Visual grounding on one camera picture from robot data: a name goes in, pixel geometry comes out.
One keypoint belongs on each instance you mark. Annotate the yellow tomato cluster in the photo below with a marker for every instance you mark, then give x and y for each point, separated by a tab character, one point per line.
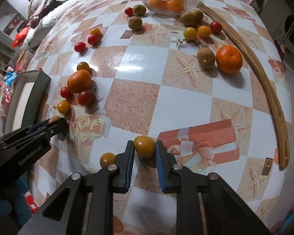
190	34

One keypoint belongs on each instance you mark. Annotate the red cherry tomato with stem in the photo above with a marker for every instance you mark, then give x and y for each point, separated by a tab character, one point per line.
87	97

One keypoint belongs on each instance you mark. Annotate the kiwi near bowl top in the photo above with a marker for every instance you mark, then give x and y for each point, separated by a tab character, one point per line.
139	9

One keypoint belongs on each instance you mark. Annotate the dark yellow tomato above orange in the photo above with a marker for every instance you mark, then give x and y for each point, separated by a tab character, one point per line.
83	66

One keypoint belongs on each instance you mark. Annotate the orange tomato right cluster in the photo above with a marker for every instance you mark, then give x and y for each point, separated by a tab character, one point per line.
204	31

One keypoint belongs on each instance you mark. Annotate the orange tomato near gripper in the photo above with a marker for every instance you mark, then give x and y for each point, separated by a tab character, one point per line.
107	159

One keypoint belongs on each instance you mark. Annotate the red tomato right cluster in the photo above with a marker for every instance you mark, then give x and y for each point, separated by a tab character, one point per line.
215	27

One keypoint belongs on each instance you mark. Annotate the kiwi beside large orange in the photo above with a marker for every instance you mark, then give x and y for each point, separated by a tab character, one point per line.
206	58

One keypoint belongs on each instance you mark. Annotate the kiwi left of bowl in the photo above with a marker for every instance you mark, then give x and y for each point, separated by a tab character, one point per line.
135	23

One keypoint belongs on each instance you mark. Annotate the curved wooden stick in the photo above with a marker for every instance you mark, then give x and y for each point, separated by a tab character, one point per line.
271	96

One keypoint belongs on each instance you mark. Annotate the white shallow tray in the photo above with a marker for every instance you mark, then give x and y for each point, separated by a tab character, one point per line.
26	100

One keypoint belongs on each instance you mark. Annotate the brown-yellow cherry tomato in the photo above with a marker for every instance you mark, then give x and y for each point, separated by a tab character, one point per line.
144	146

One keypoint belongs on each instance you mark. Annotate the pile of snack packets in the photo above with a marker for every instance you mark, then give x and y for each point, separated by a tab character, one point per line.
7	78

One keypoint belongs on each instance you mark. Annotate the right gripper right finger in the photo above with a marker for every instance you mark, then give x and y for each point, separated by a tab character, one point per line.
169	171

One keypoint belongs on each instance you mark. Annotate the red tomato upper left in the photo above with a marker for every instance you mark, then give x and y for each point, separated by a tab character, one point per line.
93	39

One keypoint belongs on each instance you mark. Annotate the large orange right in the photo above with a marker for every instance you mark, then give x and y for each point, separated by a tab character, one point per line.
229	59

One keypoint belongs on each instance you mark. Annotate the red tomato by bowl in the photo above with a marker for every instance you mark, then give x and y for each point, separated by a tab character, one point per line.
128	11

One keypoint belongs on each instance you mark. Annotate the orange near tray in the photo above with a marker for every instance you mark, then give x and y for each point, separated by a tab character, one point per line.
79	81

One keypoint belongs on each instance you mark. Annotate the small orange tomato upper left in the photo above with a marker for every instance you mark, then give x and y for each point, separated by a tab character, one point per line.
96	31

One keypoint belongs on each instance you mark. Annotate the red tomato mid left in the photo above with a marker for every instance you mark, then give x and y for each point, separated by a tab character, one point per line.
79	46

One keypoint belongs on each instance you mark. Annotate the kiwi of bowl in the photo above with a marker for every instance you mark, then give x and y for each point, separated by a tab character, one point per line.
188	19
135	23
198	14

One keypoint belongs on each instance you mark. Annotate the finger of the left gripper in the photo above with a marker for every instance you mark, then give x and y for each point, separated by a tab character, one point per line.
58	128
39	127

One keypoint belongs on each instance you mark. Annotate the tan longan fruit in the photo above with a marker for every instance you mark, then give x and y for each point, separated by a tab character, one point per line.
54	118

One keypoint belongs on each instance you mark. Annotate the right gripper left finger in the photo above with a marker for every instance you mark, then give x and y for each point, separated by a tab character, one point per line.
123	175

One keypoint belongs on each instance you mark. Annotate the yellow cherry tomato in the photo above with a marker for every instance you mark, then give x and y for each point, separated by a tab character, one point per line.
63	107

